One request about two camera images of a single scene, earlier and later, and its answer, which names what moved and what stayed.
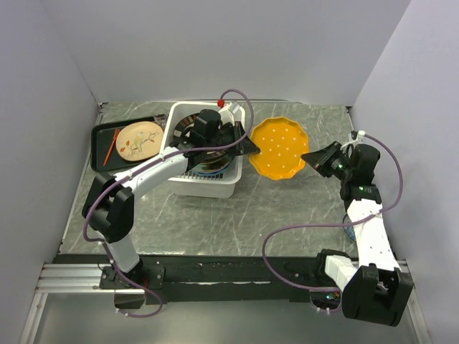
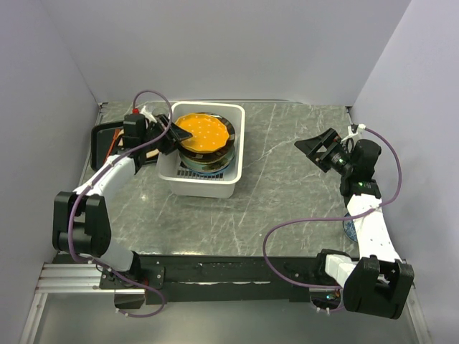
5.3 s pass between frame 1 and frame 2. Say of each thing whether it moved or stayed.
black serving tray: stayed
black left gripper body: moved
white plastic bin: stayed
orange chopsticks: stayed
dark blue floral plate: stayed
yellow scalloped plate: moved
